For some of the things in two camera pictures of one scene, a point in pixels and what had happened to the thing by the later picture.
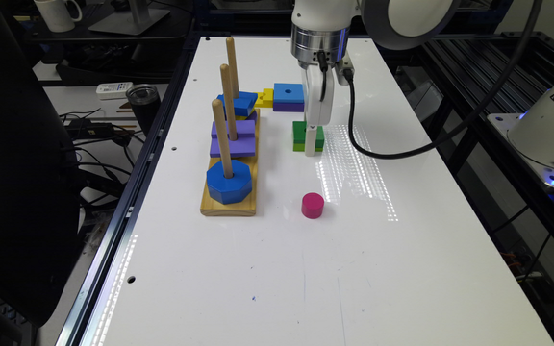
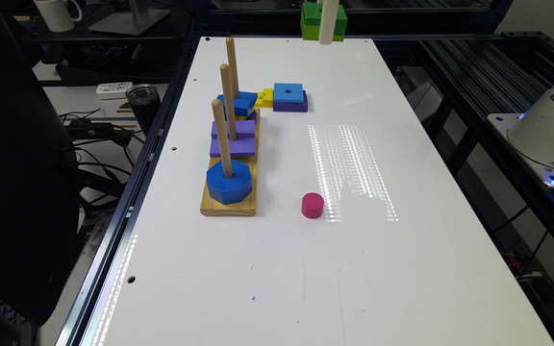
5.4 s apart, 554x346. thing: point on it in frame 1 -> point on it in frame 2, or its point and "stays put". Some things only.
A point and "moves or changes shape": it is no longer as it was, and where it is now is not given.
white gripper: (318, 112) -> (329, 16)
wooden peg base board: (246, 207) stays put
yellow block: (265, 99) stays put
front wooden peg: (218, 114) stays put
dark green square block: (299, 129) moves or changes shape
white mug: (60, 15) stays put
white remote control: (113, 90) stays put
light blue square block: (288, 93) stays put
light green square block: (301, 147) moves or changes shape
